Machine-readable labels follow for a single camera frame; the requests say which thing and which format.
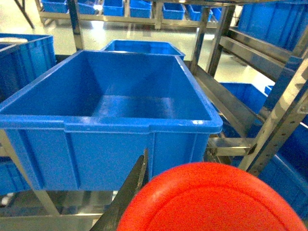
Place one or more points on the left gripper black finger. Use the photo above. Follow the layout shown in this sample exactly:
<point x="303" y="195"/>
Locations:
<point x="134" y="182"/>

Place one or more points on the red mushroom push button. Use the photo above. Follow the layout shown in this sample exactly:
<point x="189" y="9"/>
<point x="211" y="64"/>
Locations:
<point x="208" y="197"/>

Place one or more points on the blue bin upper right shelf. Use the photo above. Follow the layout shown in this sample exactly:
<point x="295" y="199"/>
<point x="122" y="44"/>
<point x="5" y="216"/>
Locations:
<point x="280" y="23"/>

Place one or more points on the large blue target bin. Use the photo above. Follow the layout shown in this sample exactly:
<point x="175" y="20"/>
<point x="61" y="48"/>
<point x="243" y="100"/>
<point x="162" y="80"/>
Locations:
<point x="83" y="124"/>

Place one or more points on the blue bin behind target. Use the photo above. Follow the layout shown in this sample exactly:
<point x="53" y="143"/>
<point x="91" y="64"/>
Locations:
<point x="139" y="46"/>

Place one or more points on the blue crate at left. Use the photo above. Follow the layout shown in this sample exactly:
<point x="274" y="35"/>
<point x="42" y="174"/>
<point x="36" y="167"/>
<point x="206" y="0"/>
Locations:
<point x="23" y="58"/>

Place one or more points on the steel shelf frame right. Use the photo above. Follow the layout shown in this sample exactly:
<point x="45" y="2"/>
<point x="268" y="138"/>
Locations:
<point x="261" y="121"/>

